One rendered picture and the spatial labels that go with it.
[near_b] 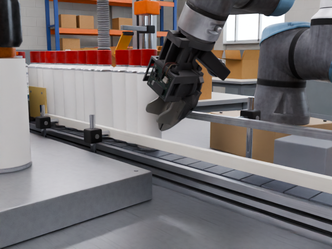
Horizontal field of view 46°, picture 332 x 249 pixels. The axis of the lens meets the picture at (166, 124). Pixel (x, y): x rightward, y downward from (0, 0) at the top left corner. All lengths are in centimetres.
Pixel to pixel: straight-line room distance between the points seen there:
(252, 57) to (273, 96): 422
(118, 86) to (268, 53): 35
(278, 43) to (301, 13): 646
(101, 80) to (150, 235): 45
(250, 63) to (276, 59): 423
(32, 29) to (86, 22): 116
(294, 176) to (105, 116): 49
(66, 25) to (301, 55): 733
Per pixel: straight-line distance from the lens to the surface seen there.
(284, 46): 93
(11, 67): 69
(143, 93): 78
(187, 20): 66
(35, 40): 865
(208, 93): 270
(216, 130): 103
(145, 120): 79
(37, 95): 117
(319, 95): 711
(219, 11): 65
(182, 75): 68
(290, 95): 95
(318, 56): 87
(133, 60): 83
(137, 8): 94
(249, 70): 516
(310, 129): 64
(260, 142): 92
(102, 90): 91
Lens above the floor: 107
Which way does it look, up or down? 10 degrees down
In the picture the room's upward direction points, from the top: straight up
